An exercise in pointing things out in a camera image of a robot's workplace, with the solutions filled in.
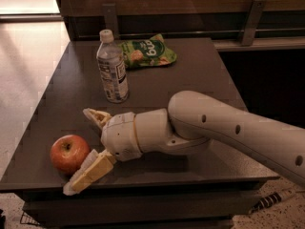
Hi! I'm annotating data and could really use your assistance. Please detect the red apple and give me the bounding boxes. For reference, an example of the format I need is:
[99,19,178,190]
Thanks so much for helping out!
[50,135,91,176]

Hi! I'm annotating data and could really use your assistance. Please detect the wire rack corner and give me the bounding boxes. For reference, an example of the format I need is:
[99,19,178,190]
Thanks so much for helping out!
[19,212,39,226]

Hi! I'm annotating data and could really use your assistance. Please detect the grey table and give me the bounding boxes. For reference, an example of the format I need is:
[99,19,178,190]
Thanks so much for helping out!
[1,38,276,229]

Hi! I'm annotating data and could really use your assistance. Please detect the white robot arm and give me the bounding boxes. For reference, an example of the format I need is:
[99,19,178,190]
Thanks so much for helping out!
[63,91,305,196]

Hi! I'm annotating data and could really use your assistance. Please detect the striped black white object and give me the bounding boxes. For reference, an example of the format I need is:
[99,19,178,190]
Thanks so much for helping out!
[249,189,296,214]

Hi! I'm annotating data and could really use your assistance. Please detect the metal wall bracket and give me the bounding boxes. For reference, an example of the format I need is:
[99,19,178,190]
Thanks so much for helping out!
[102,3,120,39]
[240,0,267,47]

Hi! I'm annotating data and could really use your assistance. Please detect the right metal wall bracket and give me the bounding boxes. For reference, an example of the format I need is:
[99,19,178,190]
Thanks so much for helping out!
[240,0,267,47]

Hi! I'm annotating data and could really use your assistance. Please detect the green snack bag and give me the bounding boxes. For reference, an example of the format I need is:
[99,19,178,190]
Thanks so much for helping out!
[119,34,177,70]

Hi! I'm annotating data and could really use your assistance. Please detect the clear plastic water bottle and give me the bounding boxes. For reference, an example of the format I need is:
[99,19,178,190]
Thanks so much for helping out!
[96,30,129,103]

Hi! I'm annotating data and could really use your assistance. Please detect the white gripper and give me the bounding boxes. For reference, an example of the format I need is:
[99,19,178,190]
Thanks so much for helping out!
[63,108,142,196]

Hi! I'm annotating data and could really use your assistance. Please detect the left metal wall bracket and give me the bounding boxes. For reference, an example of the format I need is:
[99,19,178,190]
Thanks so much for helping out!
[102,3,120,39]

